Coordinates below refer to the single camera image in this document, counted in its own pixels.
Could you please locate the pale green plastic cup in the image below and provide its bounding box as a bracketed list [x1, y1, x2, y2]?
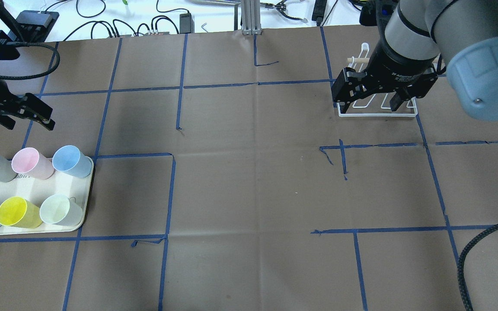
[39, 194, 83, 226]

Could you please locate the yellow plastic cup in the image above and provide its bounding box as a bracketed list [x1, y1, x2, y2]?
[0, 196, 43, 228]

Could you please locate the light blue plastic cup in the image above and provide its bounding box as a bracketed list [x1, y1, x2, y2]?
[52, 145, 92, 178]

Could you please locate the black power adapter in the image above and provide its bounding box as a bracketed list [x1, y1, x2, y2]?
[179, 13, 195, 34]

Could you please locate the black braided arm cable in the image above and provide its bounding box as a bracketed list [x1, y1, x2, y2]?
[456, 214, 498, 311]

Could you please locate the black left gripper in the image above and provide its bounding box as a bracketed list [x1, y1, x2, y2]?
[0, 80, 55, 131]

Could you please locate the white wire cup rack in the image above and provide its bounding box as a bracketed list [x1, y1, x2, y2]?
[334, 42, 418, 118]

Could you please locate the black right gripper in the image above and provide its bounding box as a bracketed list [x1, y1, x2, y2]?
[332, 44, 439, 114]

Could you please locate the aluminium frame post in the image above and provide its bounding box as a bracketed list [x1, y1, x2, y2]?
[240, 0, 262, 35]

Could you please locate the cream plastic tray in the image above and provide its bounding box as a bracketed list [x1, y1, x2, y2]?
[0, 171, 94, 235]

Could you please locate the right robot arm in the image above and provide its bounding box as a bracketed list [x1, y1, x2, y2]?
[331, 0, 498, 121]

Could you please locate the pink plastic cup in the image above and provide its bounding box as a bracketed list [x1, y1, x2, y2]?
[11, 147, 55, 180]

